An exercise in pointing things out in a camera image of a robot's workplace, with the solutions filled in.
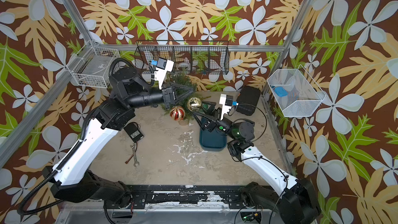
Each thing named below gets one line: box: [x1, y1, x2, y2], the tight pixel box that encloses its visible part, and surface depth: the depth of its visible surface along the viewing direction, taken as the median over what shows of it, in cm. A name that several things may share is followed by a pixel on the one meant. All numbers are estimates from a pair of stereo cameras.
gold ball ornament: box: [187, 96, 203, 112], surface depth 57 cm
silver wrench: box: [130, 143, 140, 168], surface depth 88 cm
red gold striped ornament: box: [169, 105, 186, 122], surface depth 72 cm
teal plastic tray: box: [199, 117, 227, 152], surface depth 95 cm
